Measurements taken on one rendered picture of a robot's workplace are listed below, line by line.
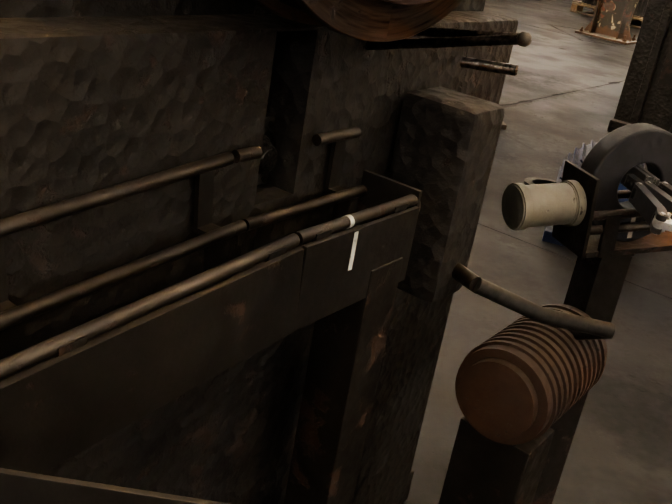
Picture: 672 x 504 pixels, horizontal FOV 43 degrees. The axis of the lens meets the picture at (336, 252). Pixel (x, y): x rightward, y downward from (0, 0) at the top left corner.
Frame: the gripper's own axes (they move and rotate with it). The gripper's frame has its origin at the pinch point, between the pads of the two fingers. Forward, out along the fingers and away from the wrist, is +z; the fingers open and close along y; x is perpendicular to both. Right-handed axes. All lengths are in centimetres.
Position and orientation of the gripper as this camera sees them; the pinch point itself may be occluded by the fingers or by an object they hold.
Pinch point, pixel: (635, 178)
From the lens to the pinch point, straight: 117.8
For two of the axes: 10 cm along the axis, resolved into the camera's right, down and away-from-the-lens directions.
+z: -2.9, -5.0, 8.2
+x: 1.8, -8.7, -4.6
